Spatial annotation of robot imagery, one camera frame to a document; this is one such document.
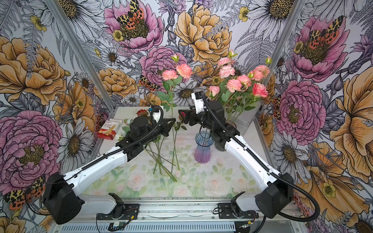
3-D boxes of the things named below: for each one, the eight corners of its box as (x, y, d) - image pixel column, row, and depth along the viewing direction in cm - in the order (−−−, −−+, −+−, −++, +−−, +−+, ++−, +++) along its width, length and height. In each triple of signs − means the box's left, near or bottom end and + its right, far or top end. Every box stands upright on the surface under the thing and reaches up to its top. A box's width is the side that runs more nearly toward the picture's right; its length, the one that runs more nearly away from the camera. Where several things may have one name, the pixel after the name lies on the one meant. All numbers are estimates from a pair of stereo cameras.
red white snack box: (96, 138, 102) (94, 136, 101) (109, 119, 113) (108, 117, 112) (112, 140, 101) (110, 139, 100) (123, 121, 112) (122, 119, 111)
